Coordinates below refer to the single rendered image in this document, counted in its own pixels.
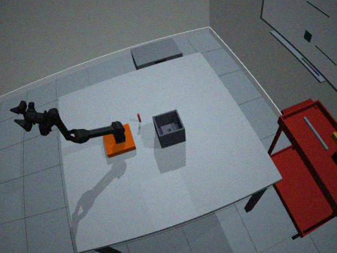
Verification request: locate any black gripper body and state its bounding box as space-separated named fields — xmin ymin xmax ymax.
xmin=18 ymin=101 xmax=37 ymax=132

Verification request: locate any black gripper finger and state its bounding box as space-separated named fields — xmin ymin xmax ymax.
xmin=10 ymin=106 xmax=19 ymax=115
xmin=14 ymin=119 xmax=25 ymax=129

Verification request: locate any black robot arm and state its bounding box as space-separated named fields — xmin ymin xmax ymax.
xmin=36 ymin=108 xmax=125 ymax=144

